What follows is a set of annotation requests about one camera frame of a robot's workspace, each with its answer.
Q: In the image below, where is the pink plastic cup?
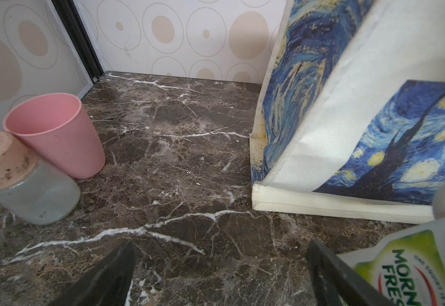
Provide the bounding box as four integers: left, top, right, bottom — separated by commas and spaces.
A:
3, 93, 106, 179

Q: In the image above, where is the black corner frame post left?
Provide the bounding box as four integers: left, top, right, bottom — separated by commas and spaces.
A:
51, 0, 105, 84

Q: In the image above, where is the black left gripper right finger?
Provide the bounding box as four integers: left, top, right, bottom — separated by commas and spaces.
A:
306, 240, 393, 306

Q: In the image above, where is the white bottle green cap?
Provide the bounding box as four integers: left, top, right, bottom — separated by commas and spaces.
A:
339, 184, 445, 305

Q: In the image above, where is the cream Starry Night tote bag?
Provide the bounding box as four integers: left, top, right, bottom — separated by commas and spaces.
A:
250, 1, 445, 224

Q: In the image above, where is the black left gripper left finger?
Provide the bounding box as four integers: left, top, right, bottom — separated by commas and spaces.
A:
50, 240, 136, 305

